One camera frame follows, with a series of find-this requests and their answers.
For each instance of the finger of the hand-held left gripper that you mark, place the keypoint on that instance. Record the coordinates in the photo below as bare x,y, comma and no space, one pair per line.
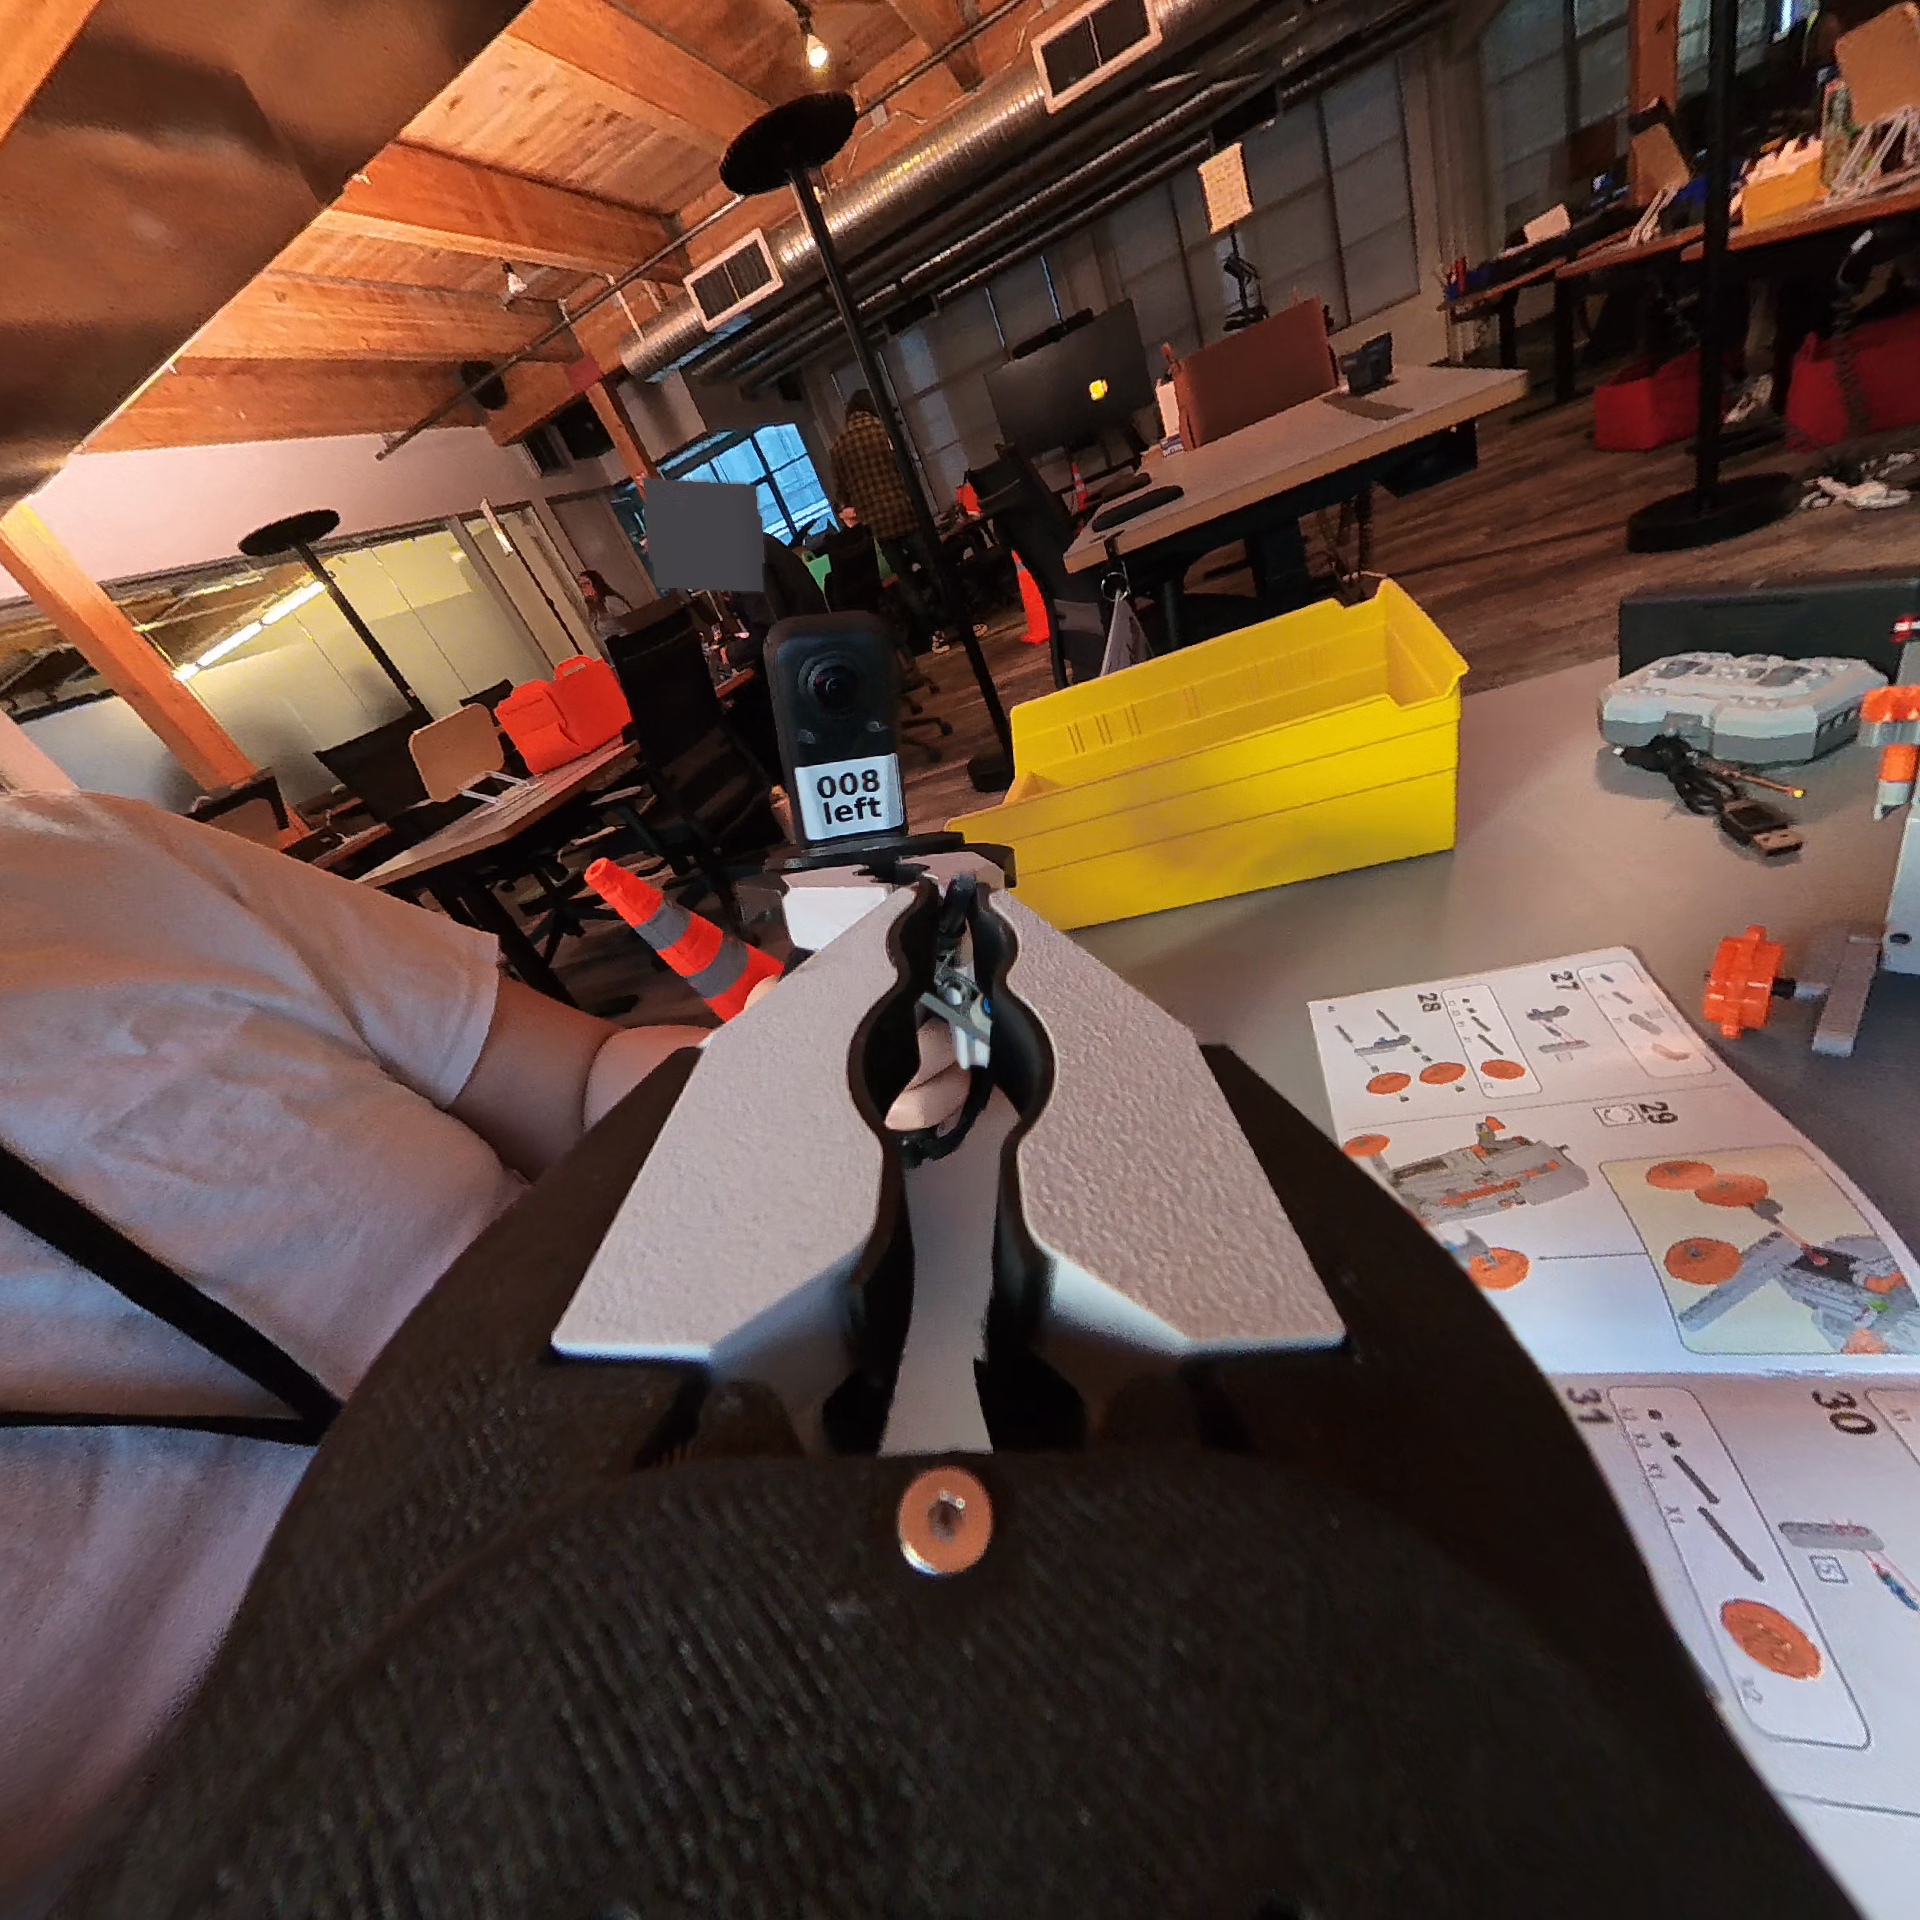
939,1082

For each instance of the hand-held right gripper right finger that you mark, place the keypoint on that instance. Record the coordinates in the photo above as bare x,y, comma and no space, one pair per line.
1172,1170

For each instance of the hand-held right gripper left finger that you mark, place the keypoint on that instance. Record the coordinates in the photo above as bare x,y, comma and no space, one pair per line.
722,1201

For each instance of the yellow plastic parts bin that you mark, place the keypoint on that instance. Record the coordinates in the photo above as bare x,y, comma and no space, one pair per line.
1231,766

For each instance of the instruction booklet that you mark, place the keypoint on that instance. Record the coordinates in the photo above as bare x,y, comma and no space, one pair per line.
1622,1201

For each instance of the grey desk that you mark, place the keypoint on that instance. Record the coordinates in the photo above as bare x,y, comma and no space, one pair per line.
1501,871

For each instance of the orange traffic cone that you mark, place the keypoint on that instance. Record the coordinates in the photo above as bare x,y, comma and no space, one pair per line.
684,946

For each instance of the black computer monitor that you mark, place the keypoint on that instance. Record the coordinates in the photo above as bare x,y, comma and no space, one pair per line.
1067,375

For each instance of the person's white shirt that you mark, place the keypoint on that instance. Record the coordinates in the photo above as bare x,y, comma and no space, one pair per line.
212,1201

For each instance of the grey office table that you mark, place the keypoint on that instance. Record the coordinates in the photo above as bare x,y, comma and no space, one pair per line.
1293,450

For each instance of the black floor lamp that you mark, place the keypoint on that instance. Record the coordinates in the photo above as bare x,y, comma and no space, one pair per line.
790,135
291,531

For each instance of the partly built toy robot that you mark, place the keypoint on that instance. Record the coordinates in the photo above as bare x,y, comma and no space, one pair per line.
1846,977

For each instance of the grey battery box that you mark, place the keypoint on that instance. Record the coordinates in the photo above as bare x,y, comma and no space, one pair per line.
1741,707

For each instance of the black box device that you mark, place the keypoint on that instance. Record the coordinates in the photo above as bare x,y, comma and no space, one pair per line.
1772,616

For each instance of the red bag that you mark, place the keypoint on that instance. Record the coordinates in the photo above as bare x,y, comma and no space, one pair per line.
1652,391
1861,375

